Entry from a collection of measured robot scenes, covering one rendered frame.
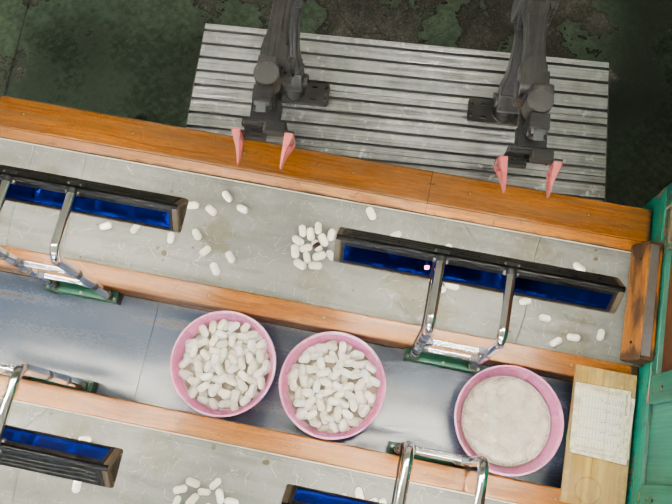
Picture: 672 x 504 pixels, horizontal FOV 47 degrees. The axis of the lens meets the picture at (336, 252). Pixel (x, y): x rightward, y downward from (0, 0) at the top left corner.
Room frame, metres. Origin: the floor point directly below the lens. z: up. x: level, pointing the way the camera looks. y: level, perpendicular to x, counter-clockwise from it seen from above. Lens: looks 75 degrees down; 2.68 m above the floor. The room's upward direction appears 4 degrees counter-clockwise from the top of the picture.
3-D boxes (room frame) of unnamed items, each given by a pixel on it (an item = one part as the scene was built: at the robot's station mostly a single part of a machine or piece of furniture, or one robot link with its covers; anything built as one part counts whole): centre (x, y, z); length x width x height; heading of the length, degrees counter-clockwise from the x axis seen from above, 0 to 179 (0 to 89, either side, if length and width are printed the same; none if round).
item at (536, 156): (0.58, -0.47, 1.07); 0.09 x 0.07 x 0.07; 169
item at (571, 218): (0.76, 0.05, 0.67); 1.81 x 0.12 x 0.19; 75
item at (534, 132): (0.66, -0.45, 1.13); 0.07 x 0.06 x 0.11; 79
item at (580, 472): (0.01, -0.60, 0.77); 0.33 x 0.15 x 0.01; 165
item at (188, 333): (0.26, 0.30, 0.72); 0.27 x 0.27 x 0.10
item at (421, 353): (0.31, -0.27, 0.90); 0.20 x 0.19 x 0.45; 75
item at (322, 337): (0.19, 0.03, 0.72); 0.27 x 0.27 x 0.10
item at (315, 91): (1.04, 0.08, 0.71); 0.20 x 0.07 x 0.08; 79
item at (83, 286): (0.57, 0.66, 0.90); 0.20 x 0.19 x 0.45; 75
